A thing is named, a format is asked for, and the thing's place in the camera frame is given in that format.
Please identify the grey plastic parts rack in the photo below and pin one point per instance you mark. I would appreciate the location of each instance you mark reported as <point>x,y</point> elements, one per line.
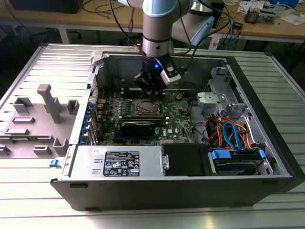
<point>43,128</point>

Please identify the black PC case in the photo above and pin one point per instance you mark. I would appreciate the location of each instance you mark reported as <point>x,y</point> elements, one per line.
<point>166,193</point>

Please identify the white paper sheet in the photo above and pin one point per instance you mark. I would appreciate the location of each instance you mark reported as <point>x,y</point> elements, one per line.
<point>293,19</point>

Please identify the silver metal bracket box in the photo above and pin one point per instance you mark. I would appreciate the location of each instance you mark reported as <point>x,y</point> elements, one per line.
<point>207,100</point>

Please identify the wide black box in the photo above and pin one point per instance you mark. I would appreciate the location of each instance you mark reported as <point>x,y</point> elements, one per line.
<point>47,6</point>

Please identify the copper coil device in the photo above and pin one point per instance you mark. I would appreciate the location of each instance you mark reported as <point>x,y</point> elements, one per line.
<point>252,16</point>

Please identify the green motherboard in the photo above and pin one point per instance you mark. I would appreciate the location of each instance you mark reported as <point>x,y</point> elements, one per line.
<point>177,119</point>

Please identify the wooden desk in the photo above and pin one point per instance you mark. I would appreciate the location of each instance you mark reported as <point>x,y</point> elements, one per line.
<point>71,20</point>

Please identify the black graphics card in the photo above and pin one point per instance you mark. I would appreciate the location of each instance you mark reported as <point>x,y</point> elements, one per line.
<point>138,130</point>

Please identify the hard disk in blue carrier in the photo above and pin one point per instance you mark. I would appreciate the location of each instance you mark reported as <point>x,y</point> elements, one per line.
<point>236,165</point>

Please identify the RAM slot white clips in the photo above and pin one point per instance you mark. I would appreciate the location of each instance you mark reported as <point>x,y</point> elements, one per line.
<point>127,89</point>
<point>143,118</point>
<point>127,93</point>

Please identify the silver metal drive cage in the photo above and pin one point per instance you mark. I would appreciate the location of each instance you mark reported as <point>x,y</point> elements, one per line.
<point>221,81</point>

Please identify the silver CPU plate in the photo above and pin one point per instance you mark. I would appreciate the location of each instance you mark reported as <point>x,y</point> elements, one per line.
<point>146,106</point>

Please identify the tall black box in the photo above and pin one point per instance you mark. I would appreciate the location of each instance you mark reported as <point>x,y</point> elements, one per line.
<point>218,16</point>

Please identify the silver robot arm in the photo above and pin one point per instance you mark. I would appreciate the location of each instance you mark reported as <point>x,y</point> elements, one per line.
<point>156,28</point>

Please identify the round coin battery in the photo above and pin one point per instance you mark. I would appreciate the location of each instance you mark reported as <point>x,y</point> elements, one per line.
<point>178,96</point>

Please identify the blue plastic clip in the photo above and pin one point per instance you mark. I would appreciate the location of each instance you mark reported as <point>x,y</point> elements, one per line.
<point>54,163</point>

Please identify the grey electronic device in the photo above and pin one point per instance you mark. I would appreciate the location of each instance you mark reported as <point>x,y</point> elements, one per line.
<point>268,16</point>

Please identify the silver power supply with label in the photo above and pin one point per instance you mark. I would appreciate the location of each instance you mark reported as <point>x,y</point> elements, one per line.
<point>83,162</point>

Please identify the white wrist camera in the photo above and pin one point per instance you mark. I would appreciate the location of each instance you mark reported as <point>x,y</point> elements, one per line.
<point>170,76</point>

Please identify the blue card retention clip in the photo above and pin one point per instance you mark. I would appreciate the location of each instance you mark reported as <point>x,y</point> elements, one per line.
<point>88,107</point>
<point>84,130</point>
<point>82,139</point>
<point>87,118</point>

